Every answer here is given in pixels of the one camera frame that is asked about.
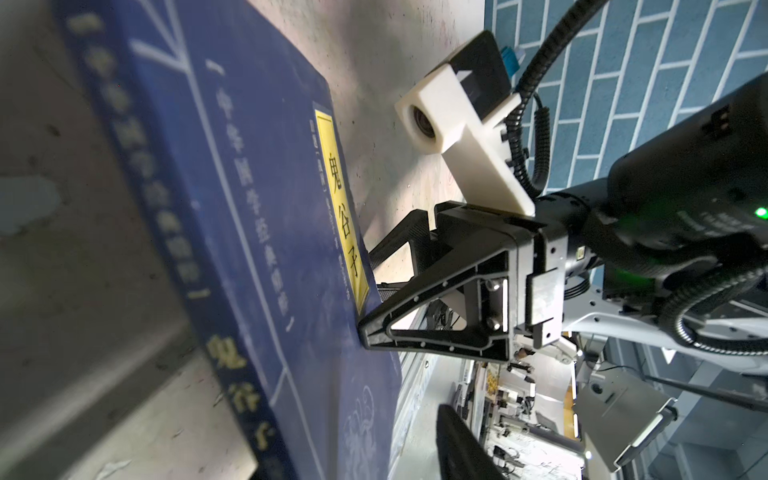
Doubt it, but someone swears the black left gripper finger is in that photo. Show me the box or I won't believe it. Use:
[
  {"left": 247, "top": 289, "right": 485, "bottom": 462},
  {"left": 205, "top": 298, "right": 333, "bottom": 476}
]
[{"left": 436, "top": 404, "right": 504, "bottom": 480}]

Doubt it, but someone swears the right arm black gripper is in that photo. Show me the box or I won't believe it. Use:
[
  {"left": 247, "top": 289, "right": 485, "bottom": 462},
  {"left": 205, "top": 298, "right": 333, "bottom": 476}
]
[{"left": 358, "top": 200, "right": 598, "bottom": 363}]

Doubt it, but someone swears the blue book underneath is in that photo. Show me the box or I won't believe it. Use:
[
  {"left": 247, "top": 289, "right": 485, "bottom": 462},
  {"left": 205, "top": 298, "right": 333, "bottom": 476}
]
[{"left": 53, "top": 1, "right": 401, "bottom": 479}]

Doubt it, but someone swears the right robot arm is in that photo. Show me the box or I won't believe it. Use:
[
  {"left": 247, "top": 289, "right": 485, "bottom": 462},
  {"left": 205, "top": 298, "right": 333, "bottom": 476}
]
[{"left": 358, "top": 76, "right": 767, "bottom": 374}]

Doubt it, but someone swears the black corrugated cable right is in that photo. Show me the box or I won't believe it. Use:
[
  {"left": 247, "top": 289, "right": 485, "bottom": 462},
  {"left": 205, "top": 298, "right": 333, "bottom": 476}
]
[{"left": 503, "top": 0, "right": 610, "bottom": 199}]

